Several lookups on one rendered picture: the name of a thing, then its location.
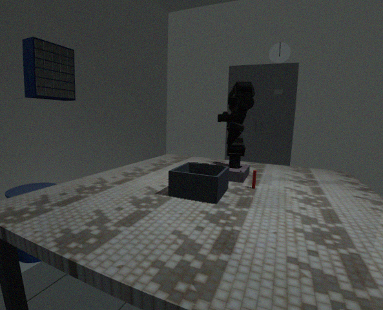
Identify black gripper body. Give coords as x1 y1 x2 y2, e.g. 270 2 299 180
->
227 109 246 132

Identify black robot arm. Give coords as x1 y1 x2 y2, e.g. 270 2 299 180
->
218 81 254 169

